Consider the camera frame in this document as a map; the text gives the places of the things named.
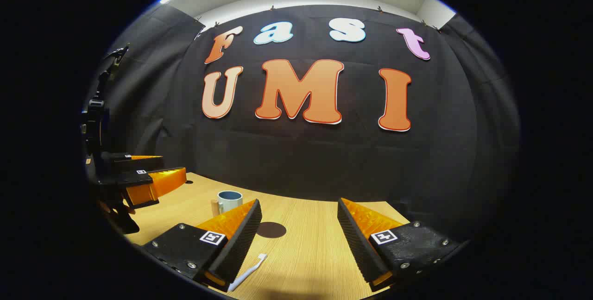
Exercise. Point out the dark brown round coaster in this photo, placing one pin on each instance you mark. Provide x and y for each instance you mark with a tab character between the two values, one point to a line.
273	230

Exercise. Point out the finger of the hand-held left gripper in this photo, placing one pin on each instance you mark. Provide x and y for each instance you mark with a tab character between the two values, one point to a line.
162	182
125	162

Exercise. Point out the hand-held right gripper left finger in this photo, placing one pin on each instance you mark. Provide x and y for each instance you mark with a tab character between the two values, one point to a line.
241	244

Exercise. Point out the light wooden desktop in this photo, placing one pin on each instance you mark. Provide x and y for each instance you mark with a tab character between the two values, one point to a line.
305	253

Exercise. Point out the black backdrop cloth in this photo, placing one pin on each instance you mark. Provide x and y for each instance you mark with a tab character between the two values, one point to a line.
324	161

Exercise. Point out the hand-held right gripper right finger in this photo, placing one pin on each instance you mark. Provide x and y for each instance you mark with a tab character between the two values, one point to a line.
356	244

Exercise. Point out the white toothbrush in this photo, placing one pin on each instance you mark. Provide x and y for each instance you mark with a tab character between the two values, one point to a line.
252	268

